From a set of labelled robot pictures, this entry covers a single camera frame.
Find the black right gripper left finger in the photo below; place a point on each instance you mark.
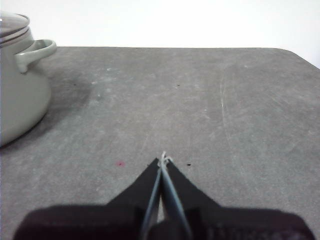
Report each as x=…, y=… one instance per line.
x=105, y=220

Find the glass lid with green knob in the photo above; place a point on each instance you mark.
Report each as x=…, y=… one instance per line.
x=12, y=25

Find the pale green electric pot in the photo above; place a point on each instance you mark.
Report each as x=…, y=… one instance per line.
x=22, y=100

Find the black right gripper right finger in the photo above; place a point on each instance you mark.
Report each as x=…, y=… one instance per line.
x=215, y=222

